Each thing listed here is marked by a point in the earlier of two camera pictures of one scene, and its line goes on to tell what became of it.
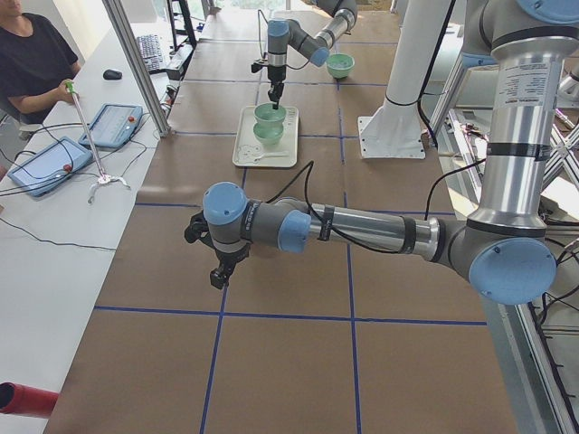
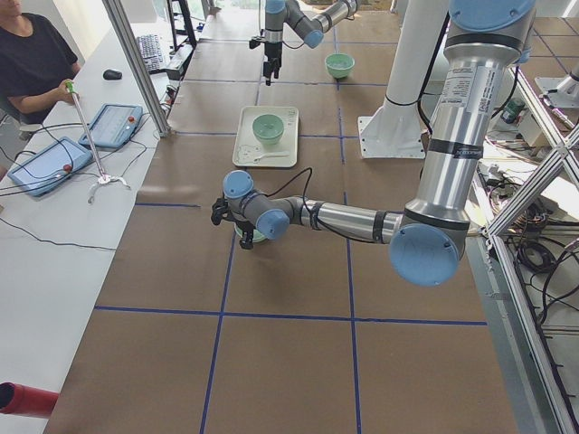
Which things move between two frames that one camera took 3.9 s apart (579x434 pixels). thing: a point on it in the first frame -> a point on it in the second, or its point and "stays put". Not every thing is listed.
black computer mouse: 112,74 stays put
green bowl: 264,113 -> 268,127
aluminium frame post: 115,10 stays put
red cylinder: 26,400 stays put
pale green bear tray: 251,152 stays put
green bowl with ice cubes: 340,64 stays put
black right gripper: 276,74 -> 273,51
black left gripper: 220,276 -> 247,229
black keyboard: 151,51 stays put
